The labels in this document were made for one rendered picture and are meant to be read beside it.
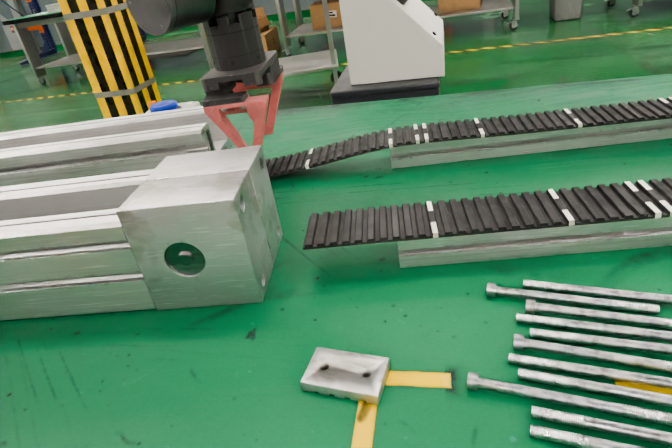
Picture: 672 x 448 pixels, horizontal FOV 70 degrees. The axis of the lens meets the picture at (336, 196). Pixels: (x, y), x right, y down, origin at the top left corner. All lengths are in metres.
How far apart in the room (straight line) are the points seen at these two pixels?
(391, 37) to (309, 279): 0.58
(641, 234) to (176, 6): 0.42
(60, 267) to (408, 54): 0.66
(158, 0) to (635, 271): 0.44
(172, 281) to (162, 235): 0.04
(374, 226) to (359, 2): 0.56
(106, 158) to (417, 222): 0.38
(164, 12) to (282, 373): 0.32
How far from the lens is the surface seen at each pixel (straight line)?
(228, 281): 0.39
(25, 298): 0.48
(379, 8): 0.89
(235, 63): 0.54
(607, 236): 0.43
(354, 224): 0.41
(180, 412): 0.34
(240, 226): 0.36
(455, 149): 0.57
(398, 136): 0.56
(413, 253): 0.40
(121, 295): 0.43
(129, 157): 0.60
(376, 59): 0.91
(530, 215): 0.41
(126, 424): 0.36
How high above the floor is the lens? 1.02
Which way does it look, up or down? 28 degrees down
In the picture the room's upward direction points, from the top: 10 degrees counter-clockwise
